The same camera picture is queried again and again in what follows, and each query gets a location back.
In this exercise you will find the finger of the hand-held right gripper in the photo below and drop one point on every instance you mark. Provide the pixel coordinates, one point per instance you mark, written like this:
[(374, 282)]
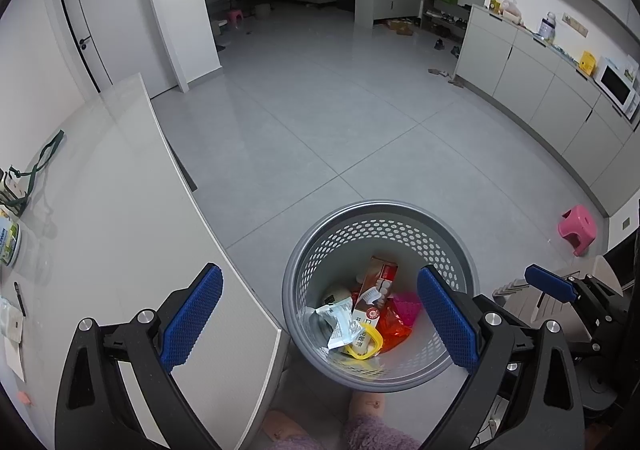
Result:
[(550, 283)]

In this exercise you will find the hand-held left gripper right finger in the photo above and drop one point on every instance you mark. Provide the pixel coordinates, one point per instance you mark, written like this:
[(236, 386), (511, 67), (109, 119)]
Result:
[(447, 315)]

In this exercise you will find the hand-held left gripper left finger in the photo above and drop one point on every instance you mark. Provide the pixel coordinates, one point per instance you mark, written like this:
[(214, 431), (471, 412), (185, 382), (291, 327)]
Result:
[(192, 315)]

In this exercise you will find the pink plastic shuttlecock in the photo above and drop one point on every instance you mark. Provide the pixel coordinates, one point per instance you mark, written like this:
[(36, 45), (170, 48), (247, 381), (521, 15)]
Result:
[(407, 307)]

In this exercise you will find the red plastic bag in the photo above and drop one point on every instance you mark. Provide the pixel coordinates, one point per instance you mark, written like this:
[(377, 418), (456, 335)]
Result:
[(392, 327)]

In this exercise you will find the red white toothpaste box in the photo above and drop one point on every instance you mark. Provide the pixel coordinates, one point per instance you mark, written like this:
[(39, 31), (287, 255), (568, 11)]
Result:
[(382, 275)]

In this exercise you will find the grey perforated waste basket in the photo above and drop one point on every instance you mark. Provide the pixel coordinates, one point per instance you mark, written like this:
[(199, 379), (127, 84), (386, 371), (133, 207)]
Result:
[(400, 230)]

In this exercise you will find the clear plastic wrapper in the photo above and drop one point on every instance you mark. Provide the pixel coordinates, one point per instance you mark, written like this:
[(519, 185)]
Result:
[(340, 325)]

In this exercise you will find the pink plastic stool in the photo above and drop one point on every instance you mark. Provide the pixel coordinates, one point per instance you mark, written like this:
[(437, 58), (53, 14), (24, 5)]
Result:
[(236, 15), (579, 225)]

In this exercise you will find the pink fuzzy slipper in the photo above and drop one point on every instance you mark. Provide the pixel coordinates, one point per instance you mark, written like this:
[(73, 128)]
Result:
[(285, 425), (367, 405)]

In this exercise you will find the purple fuzzy pants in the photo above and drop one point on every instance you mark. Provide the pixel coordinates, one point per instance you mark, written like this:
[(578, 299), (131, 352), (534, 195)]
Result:
[(380, 435)]

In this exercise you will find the black pen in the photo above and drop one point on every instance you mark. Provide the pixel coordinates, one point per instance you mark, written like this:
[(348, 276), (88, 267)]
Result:
[(20, 299)]

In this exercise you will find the white tissue pack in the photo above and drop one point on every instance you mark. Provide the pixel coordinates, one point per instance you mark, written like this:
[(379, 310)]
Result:
[(10, 322)]

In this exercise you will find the white paper sheet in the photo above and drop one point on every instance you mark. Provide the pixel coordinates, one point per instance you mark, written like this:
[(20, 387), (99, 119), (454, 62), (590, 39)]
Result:
[(14, 360)]

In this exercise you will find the small pink eraser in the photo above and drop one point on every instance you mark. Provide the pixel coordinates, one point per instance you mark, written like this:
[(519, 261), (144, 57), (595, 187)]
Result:
[(24, 397)]

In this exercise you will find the white milk powder can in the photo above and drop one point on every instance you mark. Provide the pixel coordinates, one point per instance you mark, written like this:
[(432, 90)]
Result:
[(7, 245)]

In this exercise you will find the white microwave oven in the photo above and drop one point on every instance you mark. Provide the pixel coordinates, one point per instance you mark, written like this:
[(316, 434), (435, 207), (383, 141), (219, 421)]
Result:
[(615, 84)]

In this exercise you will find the white sideboard cabinet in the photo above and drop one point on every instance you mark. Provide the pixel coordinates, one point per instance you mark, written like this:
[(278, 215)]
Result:
[(525, 74)]

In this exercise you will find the yellow box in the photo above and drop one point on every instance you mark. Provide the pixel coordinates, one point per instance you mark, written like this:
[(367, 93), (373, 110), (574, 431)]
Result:
[(587, 63)]

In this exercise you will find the brown slipper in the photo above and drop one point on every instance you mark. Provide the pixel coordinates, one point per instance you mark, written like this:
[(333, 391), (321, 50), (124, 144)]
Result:
[(437, 72)]

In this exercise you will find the clear plastic bag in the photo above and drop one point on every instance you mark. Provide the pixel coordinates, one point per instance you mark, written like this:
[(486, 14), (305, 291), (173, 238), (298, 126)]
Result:
[(511, 10)]

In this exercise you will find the yellow container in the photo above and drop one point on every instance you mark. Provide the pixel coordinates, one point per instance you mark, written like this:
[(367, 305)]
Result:
[(494, 3)]

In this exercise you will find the grey shoe rack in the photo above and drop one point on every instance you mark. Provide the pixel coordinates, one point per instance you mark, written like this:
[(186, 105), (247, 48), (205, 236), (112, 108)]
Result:
[(442, 17)]

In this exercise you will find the cardboard box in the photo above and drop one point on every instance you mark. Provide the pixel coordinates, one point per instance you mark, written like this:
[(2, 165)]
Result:
[(400, 26)]

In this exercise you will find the white door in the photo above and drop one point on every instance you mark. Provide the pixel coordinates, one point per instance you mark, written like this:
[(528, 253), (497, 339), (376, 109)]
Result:
[(115, 19)]

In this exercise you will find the white bucket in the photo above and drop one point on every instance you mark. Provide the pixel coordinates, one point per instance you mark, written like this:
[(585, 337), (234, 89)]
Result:
[(262, 11)]

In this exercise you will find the beige wall socket strip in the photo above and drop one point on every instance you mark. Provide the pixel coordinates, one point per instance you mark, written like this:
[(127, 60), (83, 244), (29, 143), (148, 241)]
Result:
[(575, 23)]

